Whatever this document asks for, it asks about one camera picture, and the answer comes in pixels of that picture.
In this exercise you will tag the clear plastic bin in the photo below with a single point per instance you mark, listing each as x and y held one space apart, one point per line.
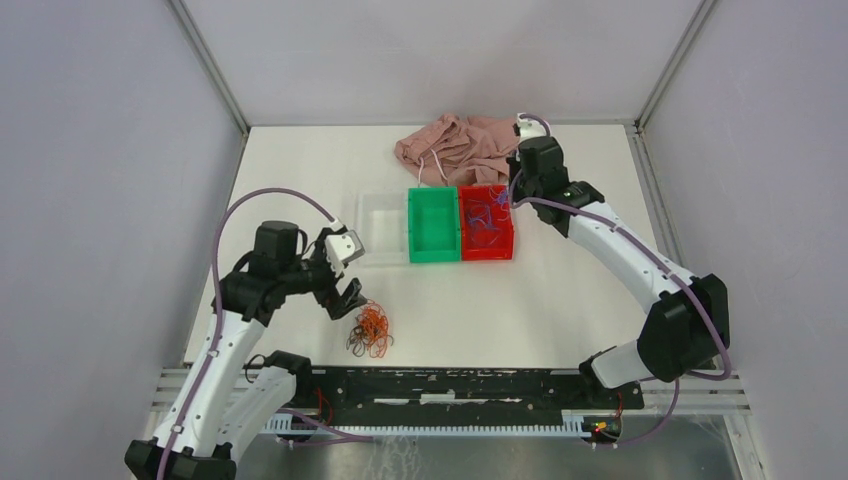
382 224

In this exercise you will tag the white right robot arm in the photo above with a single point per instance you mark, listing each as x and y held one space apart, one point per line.
687 328

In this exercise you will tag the green plastic bin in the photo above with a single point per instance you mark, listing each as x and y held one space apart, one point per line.
433 225

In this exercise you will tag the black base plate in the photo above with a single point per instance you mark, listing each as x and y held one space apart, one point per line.
456 397

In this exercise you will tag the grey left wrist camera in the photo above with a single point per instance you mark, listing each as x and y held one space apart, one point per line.
352 246

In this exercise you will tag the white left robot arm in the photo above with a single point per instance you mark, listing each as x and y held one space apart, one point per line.
205 433

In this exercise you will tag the pink cloth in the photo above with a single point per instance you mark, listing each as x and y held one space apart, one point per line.
457 151

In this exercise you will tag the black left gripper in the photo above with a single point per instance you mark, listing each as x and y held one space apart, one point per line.
350 298

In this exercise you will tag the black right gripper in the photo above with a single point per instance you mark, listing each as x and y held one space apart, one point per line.
515 167

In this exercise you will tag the red plastic bin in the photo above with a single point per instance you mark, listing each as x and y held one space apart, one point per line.
487 230

